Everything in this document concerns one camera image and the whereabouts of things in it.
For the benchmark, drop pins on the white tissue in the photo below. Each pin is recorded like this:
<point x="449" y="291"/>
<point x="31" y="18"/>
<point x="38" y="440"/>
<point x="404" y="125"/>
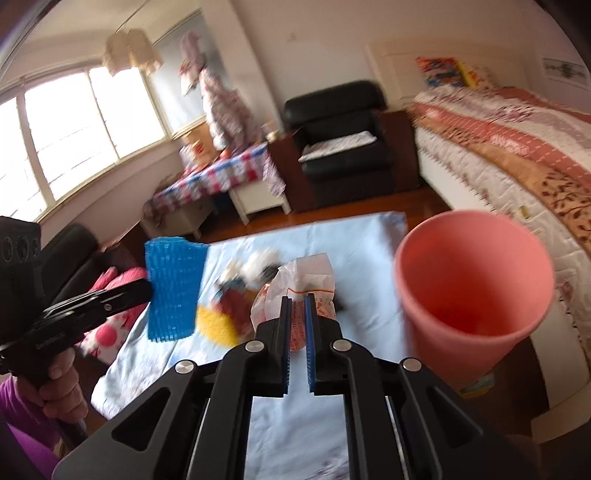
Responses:
<point x="258" y="265"/>

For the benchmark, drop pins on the person's left hand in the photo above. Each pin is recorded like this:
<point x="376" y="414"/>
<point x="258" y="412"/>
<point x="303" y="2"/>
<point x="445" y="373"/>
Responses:
<point x="64" y="397"/>

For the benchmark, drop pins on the white bed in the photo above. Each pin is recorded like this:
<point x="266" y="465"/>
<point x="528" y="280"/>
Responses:
<point x="466" y="184"/>

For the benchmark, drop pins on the white low cabinet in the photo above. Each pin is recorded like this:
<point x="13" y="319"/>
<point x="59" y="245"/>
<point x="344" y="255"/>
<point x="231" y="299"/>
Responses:
<point x="184" y="221"/>
<point x="258" y="198"/>

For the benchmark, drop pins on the blue foam net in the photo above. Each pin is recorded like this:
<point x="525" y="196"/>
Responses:
<point x="175" y="286"/>

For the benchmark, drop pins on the clear bag with red print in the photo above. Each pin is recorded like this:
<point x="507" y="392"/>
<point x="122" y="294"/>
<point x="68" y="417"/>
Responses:
<point x="304" y="277"/>

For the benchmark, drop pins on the red polka dot cushion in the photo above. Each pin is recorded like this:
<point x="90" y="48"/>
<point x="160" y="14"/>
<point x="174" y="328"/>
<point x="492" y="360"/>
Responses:
<point x="122" y="279"/>

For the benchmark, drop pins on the patchwork quilt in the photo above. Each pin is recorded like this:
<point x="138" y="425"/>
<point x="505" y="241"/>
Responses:
<point x="517" y="134"/>

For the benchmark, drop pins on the colourful printed pillow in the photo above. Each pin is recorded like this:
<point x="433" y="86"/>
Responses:
<point x="438" y="71"/>

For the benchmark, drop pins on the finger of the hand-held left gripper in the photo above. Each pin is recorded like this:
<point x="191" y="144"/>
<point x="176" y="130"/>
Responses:
<point x="124" y="295"/>

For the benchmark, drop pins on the cream ceiling lamp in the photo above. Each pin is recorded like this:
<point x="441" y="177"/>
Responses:
<point x="131" y="50"/>

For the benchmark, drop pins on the hanging floral coat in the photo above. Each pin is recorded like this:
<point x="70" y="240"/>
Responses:
<point x="226" y="101"/>

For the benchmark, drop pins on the red wrapper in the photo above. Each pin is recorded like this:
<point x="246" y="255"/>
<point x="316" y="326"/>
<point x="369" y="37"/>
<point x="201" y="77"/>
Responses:
<point x="235" y="307"/>

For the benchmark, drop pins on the window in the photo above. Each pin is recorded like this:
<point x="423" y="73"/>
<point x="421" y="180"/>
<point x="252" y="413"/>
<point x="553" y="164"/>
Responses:
<point x="69" y="134"/>

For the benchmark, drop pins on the black leather chair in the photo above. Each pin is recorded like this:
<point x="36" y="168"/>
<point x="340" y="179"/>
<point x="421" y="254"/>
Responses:
<point x="74" y="254"/>

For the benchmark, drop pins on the colourful small object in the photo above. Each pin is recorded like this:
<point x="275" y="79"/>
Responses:
<point x="478" y="386"/>

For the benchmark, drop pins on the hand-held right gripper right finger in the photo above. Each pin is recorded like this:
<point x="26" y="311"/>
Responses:
<point x="311" y="350"/>

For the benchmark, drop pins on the dark wooden side cabinet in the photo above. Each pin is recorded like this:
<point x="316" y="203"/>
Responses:
<point x="284" y="170"/>
<point x="401" y="152"/>

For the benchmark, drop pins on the light blue tablecloth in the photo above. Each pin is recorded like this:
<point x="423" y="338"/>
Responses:
<point x="364" y="258"/>

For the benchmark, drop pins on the plaid tablecloth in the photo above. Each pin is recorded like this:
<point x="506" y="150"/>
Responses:
<point x="221" y="175"/>

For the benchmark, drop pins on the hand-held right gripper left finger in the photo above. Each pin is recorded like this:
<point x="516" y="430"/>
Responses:
<point x="286" y="355"/>

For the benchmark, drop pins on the person's left forearm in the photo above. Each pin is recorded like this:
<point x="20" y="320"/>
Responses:
<point x="23" y="415"/>

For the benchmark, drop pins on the pink plastic bin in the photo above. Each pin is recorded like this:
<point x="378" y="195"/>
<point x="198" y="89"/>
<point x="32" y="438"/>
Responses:
<point x="466" y="286"/>

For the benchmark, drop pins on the black leather armchair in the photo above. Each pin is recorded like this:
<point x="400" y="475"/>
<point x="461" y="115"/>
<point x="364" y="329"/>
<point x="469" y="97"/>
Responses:
<point x="337" y="106"/>

